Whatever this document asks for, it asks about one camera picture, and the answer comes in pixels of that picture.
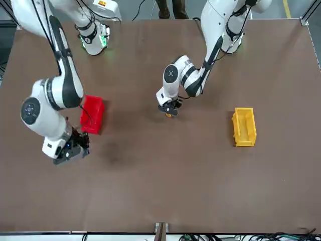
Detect red plastic storage box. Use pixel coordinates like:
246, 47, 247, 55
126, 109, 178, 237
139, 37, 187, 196
79, 94, 106, 136

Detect aluminium frame post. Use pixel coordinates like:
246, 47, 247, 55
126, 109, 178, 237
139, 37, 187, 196
299, 2, 315, 26

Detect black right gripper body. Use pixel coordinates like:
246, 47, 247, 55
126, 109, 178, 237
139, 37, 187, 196
52, 140, 85, 166

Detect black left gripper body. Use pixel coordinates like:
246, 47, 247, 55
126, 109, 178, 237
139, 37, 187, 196
157, 99, 178, 114

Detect white control box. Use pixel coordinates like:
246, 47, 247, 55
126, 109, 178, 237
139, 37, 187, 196
92, 0, 123, 22

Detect black floor cable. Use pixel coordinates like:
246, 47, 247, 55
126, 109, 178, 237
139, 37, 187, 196
131, 0, 147, 22

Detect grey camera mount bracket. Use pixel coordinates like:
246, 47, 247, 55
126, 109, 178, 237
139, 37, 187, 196
153, 221, 172, 241

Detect person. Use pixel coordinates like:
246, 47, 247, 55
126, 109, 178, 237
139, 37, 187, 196
155, 0, 189, 20

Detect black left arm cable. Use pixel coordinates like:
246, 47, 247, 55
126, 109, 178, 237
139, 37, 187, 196
179, 0, 254, 100

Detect tangled black cables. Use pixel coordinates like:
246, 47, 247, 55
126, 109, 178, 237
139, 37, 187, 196
180, 226, 318, 241

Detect yellow plastic storage box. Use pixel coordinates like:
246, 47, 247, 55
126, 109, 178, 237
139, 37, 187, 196
231, 106, 257, 148

